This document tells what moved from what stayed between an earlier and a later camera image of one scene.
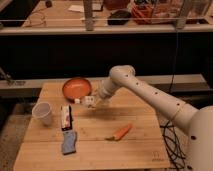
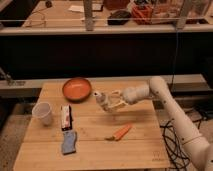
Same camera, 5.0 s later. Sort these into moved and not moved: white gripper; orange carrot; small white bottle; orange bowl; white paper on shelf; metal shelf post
Moved: white gripper; small white bottle
Not moved: orange bowl; orange carrot; metal shelf post; white paper on shelf
